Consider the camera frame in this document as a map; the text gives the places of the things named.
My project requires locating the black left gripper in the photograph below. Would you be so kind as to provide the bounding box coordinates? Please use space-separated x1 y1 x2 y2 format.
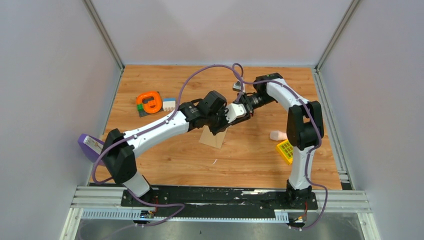
206 106 236 137

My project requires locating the tan paper envelope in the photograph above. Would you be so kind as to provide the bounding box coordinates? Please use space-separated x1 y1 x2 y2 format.
198 126 227 149

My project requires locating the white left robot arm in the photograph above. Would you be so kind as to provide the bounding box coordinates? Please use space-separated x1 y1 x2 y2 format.
100 90 255 207

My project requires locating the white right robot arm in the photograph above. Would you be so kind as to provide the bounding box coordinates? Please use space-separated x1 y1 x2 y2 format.
234 73 325 209

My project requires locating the pink toy microphone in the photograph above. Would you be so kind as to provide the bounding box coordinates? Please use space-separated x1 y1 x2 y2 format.
269 130 288 141

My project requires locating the white and blue building block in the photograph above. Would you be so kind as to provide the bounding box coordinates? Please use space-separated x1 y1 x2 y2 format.
162 97 177 112

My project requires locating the yellow building block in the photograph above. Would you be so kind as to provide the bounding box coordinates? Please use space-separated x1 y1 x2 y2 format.
275 139 294 166

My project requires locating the orange curved toy track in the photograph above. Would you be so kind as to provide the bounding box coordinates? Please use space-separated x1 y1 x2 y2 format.
135 91 163 115

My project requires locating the dark grey building plate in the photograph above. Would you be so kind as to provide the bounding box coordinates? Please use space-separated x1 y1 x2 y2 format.
137 109 150 118

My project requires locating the green building block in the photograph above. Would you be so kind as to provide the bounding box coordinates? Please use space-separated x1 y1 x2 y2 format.
136 104 145 112

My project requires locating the purple box with card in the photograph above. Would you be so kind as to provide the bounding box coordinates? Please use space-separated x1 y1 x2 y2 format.
77 133 104 163

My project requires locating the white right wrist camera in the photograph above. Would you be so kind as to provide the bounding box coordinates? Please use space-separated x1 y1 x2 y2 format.
232 81 245 92

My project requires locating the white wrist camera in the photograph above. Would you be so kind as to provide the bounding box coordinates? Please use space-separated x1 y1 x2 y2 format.
232 81 245 92
225 103 247 124

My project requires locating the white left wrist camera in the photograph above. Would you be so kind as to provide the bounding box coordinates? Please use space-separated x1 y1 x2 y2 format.
225 103 247 124

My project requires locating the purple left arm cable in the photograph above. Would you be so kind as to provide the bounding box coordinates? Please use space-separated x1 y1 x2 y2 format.
91 64 244 229

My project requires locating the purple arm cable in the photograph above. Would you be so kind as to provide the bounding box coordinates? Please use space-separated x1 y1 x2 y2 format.
91 64 244 229
231 62 329 231

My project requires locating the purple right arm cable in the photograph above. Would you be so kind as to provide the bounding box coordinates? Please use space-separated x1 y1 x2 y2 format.
231 62 329 231

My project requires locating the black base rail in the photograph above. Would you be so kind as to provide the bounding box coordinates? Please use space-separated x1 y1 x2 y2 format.
141 185 318 219

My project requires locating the white slotted cable duct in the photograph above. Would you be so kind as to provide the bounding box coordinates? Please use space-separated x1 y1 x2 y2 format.
80 208 289 224

